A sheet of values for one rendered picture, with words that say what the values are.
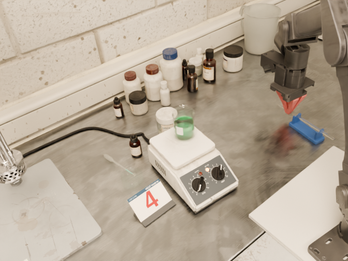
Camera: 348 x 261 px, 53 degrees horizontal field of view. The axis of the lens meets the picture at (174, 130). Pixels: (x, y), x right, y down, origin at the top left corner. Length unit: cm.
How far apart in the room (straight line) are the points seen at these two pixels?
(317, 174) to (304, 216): 13
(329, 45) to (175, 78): 58
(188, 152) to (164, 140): 7
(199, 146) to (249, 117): 27
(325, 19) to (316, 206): 39
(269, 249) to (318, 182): 21
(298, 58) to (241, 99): 27
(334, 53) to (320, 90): 54
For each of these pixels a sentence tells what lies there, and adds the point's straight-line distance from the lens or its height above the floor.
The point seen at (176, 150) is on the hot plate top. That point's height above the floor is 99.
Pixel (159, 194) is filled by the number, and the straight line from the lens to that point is 81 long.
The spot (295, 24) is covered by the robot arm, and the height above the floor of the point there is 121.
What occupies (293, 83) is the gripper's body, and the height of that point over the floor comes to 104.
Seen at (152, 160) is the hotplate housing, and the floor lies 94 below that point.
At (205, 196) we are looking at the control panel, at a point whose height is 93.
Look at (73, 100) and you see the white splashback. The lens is 108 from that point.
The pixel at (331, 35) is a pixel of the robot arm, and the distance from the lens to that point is 66.
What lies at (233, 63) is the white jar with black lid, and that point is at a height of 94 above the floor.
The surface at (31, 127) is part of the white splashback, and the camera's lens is 107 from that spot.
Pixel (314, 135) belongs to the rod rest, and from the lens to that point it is 100.
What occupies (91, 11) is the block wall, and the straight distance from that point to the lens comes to 106.
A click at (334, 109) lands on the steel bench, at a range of 112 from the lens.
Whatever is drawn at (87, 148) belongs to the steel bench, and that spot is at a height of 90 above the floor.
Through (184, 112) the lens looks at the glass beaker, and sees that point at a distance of 83.
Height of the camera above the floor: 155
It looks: 41 degrees down
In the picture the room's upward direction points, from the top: 5 degrees counter-clockwise
